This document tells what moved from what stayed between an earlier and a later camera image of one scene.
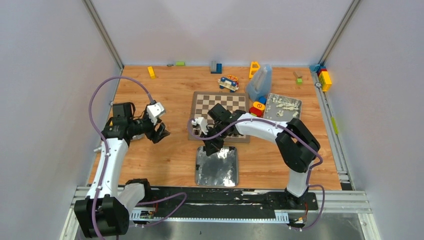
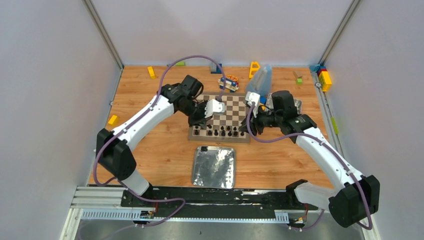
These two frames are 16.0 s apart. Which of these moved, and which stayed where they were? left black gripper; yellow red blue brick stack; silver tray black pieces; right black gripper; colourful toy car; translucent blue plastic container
Moved: right black gripper; left black gripper
Stayed: silver tray black pieces; translucent blue plastic container; colourful toy car; yellow red blue brick stack
